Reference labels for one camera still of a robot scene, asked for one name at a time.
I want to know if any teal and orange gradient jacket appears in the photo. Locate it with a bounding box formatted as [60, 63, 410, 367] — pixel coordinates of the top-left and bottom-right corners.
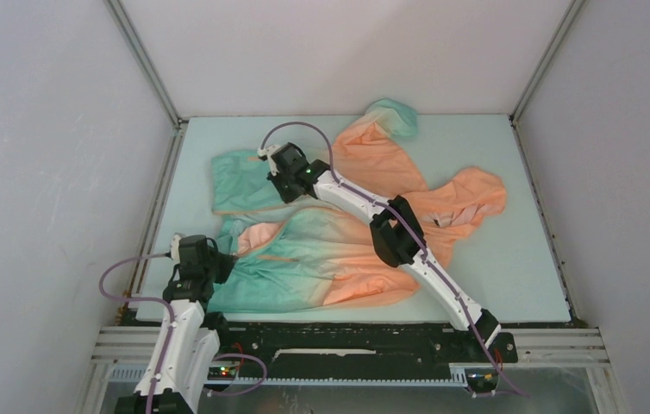
[210, 99, 507, 313]

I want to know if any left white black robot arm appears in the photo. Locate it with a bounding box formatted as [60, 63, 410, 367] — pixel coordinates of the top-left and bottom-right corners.
[114, 235, 236, 413]

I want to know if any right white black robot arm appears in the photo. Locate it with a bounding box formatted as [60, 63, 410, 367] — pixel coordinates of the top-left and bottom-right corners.
[257, 143, 502, 361]

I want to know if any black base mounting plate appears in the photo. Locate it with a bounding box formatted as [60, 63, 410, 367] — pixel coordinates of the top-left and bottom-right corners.
[218, 322, 518, 381]

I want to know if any light foam table mat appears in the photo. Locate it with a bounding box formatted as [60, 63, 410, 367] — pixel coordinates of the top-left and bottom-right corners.
[148, 115, 570, 324]

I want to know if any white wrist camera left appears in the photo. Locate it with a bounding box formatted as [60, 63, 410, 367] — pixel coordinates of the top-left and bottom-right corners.
[170, 233, 184, 264]

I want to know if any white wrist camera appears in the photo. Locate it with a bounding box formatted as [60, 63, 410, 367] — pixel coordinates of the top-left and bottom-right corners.
[170, 233, 184, 264]
[257, 144, 281, 176]

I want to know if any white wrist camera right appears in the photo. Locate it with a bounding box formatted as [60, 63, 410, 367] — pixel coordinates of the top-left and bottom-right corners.
[257, 144, 281, 176]

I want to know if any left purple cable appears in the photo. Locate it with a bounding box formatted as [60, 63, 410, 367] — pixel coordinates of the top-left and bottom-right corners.
[99, 251, 269, 414]

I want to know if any aluminium frame rail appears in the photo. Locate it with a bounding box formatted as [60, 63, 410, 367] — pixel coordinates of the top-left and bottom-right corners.
[73, 325, 628, 414]

